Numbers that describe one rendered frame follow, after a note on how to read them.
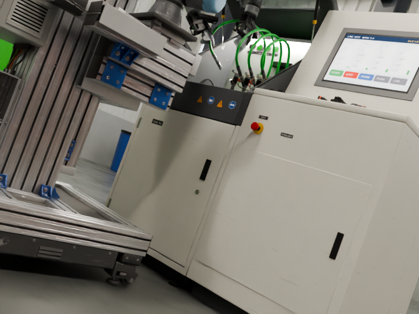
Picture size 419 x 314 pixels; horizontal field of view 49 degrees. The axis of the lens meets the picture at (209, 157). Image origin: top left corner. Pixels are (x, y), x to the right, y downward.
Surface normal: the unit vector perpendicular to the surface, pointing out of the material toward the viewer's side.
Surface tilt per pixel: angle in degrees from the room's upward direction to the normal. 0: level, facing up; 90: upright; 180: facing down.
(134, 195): 90
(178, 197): 90
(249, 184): 90
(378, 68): 76
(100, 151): 90
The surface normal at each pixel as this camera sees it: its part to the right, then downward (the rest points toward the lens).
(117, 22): 0.62, 0.20
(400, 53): -0.50, -0.47
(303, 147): -0.60, -0.25
